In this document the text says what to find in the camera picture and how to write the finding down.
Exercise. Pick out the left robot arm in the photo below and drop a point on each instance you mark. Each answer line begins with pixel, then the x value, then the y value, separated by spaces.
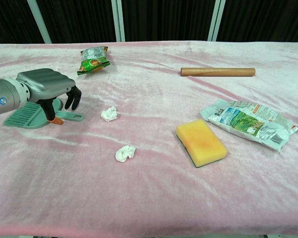
pixel 5 96

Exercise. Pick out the pink velvet table cloth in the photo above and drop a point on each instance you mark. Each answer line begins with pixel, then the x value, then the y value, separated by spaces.
pixel 149 193

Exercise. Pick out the green hand broom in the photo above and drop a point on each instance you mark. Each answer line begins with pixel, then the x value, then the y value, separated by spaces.
pixel 27 116

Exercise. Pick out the white green wipes pack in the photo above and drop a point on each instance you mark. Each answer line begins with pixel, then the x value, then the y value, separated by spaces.
pixel 243 119

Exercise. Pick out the yellow sponge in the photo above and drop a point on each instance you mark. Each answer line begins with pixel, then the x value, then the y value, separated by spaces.
pixel 201 141

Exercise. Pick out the wooden rolling pin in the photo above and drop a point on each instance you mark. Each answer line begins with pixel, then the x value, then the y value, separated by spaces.
pixel 218 72

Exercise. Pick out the white paper ball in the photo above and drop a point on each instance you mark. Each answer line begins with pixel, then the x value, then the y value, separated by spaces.
pixel 109 114
pixel 125 153

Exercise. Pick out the green snack bag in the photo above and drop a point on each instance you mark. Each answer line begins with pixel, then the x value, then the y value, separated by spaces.
pixel 93 62

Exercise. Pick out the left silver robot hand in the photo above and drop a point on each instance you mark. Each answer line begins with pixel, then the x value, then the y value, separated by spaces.
pixel 47 81

